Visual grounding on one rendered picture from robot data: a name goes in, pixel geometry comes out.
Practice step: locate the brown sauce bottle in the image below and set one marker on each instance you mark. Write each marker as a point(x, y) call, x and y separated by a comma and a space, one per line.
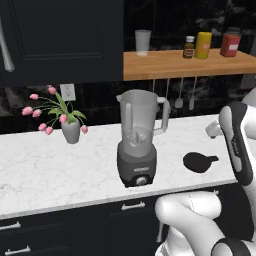
point(189, 48)

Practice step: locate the black blender lid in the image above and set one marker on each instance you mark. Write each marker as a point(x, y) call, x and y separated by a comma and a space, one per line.
point(197, 162)

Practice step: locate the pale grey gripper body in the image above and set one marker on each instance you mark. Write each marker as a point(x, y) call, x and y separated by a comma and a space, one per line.
point(213, 129)

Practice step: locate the red jar with dark lid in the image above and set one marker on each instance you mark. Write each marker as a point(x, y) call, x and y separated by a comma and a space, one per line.
point(230, 43)

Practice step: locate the hanging thin silver tool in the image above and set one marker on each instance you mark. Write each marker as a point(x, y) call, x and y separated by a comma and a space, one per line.
point(153, 86)
point(167, 88)

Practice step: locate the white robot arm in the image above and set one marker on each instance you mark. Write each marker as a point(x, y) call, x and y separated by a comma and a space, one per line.
point(196, 213)

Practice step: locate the hanging silver spoon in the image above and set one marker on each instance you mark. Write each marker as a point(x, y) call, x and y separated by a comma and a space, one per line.
point(192, 100)
point(179, 100)

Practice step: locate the grey vase with pink tulips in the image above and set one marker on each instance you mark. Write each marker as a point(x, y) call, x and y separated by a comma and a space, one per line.
point(70, 130)

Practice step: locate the grey blender with clear jug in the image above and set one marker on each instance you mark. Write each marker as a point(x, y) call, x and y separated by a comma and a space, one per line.
point(137, 146)

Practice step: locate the white wall socket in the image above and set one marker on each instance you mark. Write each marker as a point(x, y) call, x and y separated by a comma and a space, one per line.
point(68, 92)

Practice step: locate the yellow bottle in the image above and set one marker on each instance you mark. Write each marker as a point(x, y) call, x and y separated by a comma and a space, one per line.
point(203, 45)

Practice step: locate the clear glass cup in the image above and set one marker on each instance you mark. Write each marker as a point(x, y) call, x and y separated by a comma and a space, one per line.
point(142, 42)

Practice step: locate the dark drawer front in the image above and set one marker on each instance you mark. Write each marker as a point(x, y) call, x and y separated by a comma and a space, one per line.
point(53, 245)
point(133, 213)
point(53, 221)

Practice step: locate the wooden shelf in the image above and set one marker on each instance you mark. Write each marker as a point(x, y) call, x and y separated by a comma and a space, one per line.
point(186, 64)

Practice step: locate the dark cupboard door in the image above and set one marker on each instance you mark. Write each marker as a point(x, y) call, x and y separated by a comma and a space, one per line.
point(61, 40)

